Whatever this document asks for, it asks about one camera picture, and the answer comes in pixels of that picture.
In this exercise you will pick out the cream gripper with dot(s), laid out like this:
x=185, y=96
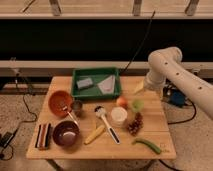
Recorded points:
x=139, y=87

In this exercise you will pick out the white dish brush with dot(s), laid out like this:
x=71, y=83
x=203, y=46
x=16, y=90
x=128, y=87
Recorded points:
x=101, y=113

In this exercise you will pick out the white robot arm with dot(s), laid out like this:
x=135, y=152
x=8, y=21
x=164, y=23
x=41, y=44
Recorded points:
x=165, y=64

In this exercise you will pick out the orange peach fruit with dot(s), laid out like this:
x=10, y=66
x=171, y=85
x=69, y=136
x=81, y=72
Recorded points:
x=122, y=102

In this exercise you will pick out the white folded cloth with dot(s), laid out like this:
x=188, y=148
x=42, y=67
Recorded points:
x=107, y=85

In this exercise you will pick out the white round container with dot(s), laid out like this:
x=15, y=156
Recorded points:
x=118, y=116

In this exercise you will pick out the purple grape bunch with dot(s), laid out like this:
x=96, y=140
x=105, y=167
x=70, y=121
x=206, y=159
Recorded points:
x=136, y=124

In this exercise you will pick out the blue device on floor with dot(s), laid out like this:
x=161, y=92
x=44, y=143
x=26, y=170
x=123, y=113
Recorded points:
x=177, y=98

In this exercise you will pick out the green plastic tray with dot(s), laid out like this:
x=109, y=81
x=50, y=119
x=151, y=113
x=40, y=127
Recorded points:
x=97, y=75

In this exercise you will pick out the grey sponge block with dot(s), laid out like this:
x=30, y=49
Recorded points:
x=81, y=84

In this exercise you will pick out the small metal cup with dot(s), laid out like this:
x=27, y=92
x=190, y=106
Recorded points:
x=77, y=107

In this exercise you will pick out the green cucumber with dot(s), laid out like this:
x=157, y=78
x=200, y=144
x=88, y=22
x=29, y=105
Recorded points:
x=148, y=143

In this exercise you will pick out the orange bowl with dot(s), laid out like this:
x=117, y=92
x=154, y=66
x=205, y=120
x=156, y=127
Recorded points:
x=59, y=103

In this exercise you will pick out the dark purple bowl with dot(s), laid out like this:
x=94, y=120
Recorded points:
x=65, y=133

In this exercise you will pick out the black power adapter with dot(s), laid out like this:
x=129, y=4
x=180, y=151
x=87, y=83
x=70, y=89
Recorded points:
x=6, y=139

